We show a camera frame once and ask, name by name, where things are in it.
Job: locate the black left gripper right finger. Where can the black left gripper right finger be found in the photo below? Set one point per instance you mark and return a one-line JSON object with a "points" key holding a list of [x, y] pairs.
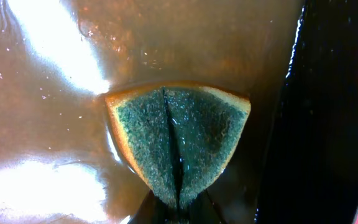
{"points": [[198, 208]]}

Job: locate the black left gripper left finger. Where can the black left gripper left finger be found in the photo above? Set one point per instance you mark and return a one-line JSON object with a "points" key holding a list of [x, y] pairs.
{"points": [[153, 211]]}

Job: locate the green yellow sponge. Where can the green yellow sponge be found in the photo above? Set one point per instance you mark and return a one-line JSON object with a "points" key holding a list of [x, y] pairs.
{"points": [[177, 137]]}

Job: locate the black water tray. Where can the black water tray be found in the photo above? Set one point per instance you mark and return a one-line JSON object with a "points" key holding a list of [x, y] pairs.
{"points": [[297, 62]]}

